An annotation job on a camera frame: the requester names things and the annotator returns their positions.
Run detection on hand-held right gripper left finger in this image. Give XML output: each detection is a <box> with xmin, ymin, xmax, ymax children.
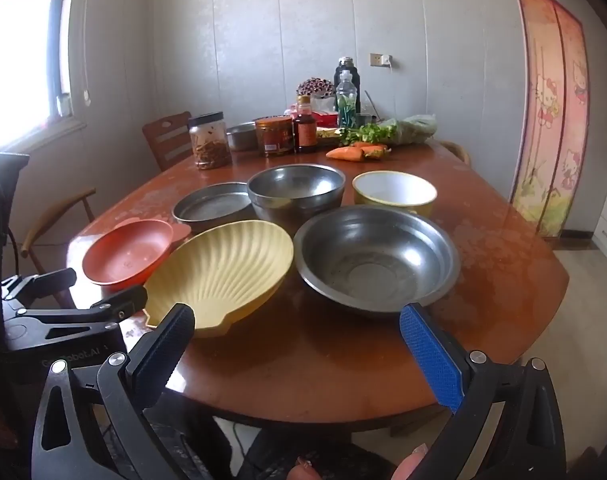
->
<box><xmin>31</xmin><ymin>302</ymin><xmax>197</xmax><ymax>480</ymax></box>

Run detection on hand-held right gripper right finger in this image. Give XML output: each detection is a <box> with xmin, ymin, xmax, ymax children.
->
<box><xmin>398</xmin><ymin>302</ymin><xmax>569</xmax><ymax>480</ymax></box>

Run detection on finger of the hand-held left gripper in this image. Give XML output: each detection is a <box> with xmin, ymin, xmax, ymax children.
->
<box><xmin>1</xmin><ymin>267</ymin><xmax>78</xmax><ymax>307</ymax></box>
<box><xmin>14</xmin><ymin>285</ymin><xmax>149</xmax><ymax>342</ymax></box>

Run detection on orange plastic plate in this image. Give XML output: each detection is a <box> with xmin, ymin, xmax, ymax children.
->
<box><xmin>82</xmin><ymin>217</ymin><xmax>192</xmax><ymax>291</ymax></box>

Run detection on yellow shell-shaped plate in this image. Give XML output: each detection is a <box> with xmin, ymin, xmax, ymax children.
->
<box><xmin>142</xmin><ymin>220</ymin><xmax>294</xmax><ymax>337</ymax></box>

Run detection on large steel basin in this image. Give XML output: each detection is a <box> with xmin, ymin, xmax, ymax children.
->
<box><xmin>294</xmin><ymin>205</ymin><xmax>460</xmax><ymax>322</ymax></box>

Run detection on round steel pan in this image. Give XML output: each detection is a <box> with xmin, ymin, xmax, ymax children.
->
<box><xmin>172</xmin><ymin>181</ymin><xmax>257</xmax><ymax>233</ymax></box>

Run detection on yellow bowl with handles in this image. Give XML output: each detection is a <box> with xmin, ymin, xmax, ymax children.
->
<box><xmin>352</xmin><ymin>170</ymin><xmax>437</xmax><ymax>218</ymax></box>

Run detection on medium steel bowl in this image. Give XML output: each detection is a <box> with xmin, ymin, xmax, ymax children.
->
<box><xmin>247</xmin><ymin>164</ymin><xmax>346</xmax><ymax>223</ymax></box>

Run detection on person's right hand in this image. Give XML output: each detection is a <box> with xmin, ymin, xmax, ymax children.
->
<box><xmin>290</xmin><ymin>442</ymin><xmax>429</xmax><ymax>480</ymax></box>

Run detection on wooden armchair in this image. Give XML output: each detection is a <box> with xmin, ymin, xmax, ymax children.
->
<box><xmin>8</xmin><ymin>187</ymin><xmax>97</xmax><ymax>306</ymax></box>
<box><xmin>441</xmin><ymin>140</ymin><xmax>471</xmax><ymax>166</ymax></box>

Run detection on person's dark clothing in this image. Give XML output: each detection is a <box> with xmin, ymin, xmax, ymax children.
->
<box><xmin>148</xmin><ymin>400</ymin><xmax>434</xmax><ymax>480</ymax></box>

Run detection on slatted wooden chair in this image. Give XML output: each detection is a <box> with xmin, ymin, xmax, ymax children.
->
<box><xmin>142</xmin><ymin>111</ymin><xmax>194</xmax><ymax>172</ymax></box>

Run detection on clear jar with black lid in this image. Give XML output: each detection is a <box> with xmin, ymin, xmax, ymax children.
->
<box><xmin>188</xmin><ymin>111</ymin><xmax>233</xmax><ymax>171</ymax></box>

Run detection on small steel container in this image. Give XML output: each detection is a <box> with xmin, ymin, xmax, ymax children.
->
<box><xmin>226</xmin><ymin>121</ymin><xmax>258</xmax><ymax>151</ymax></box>

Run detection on carrot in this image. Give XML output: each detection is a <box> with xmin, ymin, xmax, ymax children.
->
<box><xmin>326</xmin><ymin>146</ymin><xmax>367</xmax><ymax>162</ymax></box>
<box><xmin>351</xmin><ymin>141</ymin><xmax>388</xmax><ymax>159</ymax></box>

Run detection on plastic bag of vegetables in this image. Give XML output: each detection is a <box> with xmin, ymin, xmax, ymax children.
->
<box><xmin>383</xmin><ymin>114</ymin><xmax>439</xmax><ymax>147</ymax></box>

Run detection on green leafy vegetables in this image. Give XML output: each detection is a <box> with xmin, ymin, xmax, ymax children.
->
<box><xmin>339</xmin><ymin>122</ymin><xmax>399</xmax><ymax>146</ymax></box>

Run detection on red label jar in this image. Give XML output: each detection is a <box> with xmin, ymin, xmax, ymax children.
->
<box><xmin>255</xmin><ymin>115</ymin><xmax>295</xmax><ymax>156</ymax></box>

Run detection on window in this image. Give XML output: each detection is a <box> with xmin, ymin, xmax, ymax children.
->
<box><xmin>0</xmin><ymin>0</ymin><xmax>87</xmax><ymax>153</ymax></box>

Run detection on dark sauce bottle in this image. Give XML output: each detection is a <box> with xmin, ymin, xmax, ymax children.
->
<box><xmin>294</xmin><ymin>95</ymin><xmax>318</xmax><ymax>154</ymax></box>

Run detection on red tissue box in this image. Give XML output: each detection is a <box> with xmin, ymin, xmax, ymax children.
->
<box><xmin>284</xmin><ymin>97</ymin><xmax>340</xmax><ymax>129</ymax></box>

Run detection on clear plastic bottle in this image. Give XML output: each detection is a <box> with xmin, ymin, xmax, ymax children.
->
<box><xmin>336</xmin><ymin>71</ymin><xmax>360</xmax><ymax>129</ymax></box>

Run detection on pink cartoon door curtain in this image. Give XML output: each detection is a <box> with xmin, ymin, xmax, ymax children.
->
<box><xmin>508</xmin><ymin>0</ymin><xmax>584</xmax><ymax>238</ymax></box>

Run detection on black thermos bottle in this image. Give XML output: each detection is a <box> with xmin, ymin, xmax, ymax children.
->
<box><xmin>333</xmin><ymin>56</ymin><xmax>361</xmax><ymax>101</ymax></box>

